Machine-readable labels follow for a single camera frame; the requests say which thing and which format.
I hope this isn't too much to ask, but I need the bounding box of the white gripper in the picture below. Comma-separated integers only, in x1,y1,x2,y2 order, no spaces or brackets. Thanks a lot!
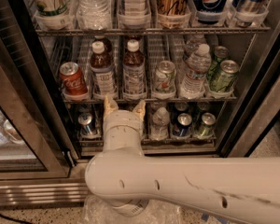
103,95,146,134

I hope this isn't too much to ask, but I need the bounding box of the brown tea bottle white cap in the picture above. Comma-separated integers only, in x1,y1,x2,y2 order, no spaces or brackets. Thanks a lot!
123,39,146,100

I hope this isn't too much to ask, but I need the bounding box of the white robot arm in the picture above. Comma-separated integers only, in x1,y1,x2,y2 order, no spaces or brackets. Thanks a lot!
85,95,280,224

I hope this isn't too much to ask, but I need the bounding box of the brown tea bottle left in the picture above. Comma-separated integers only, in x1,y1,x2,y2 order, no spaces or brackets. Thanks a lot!
91,41,117,95

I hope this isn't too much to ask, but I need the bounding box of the small water bottle bottom shelf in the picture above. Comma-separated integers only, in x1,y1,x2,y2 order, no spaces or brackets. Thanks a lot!
150,107,170,140

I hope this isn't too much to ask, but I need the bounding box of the rear tea bottle left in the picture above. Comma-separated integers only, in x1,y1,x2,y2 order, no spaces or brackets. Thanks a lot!
94,35,113,55

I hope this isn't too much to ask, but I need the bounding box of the clear water bottle middle shelf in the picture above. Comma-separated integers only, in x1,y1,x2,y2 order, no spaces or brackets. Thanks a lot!
179,44,212,99

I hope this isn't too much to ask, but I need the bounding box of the clear water bottle shelf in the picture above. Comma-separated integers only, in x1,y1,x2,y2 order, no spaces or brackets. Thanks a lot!
76,0,112,30
179,44,212,99

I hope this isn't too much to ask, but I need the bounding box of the rear water bottle middle shelf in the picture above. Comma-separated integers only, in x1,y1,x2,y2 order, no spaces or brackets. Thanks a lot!
183,35,206,61

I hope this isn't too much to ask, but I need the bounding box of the stainless steel fridge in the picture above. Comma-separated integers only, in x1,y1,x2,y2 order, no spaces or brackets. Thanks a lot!
0,0,280,205

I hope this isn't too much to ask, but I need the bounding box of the glass fridge door left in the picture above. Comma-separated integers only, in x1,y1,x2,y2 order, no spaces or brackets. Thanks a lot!
0,21,71,181

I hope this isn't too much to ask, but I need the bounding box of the clear water bottle top shelf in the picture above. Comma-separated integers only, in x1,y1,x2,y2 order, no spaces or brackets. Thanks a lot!
76,0,112,30

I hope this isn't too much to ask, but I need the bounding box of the Pepsi bottle top shelf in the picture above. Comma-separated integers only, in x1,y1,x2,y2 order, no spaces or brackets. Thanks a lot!
193,0,227,24

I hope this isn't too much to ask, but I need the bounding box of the blue can bottom left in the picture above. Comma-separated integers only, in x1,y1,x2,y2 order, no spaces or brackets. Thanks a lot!
78,113,97,138

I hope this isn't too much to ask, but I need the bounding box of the white green soda can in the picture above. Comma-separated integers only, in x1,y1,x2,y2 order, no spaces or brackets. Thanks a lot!
153,61,175,93

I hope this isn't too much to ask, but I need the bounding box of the red Coca-Cola can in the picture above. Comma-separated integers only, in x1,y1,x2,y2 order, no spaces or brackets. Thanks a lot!
59,62,88,95

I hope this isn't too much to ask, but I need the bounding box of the blue Pepsi can bottom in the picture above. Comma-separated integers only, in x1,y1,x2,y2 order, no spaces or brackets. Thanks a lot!
173,113,192,137

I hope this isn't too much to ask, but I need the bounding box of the green can bottom right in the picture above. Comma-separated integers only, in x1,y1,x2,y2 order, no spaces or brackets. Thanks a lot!
196,112,216,137

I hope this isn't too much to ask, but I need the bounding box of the green can front right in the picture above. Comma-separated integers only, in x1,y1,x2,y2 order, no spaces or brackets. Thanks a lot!
209,60,240,93

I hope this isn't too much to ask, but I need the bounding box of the clear plastic bag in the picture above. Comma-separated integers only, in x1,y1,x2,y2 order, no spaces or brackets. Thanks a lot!
80,196,182,224

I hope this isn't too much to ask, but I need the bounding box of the green can rear right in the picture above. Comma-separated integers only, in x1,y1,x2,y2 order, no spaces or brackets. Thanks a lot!
206,46,229,81

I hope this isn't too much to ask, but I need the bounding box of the blue tape cross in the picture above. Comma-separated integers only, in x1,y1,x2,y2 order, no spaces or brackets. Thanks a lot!
201,214,228,224

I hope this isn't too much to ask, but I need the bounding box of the black cable on floor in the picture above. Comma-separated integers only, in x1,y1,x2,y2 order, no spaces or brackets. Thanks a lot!
0,206,34,224

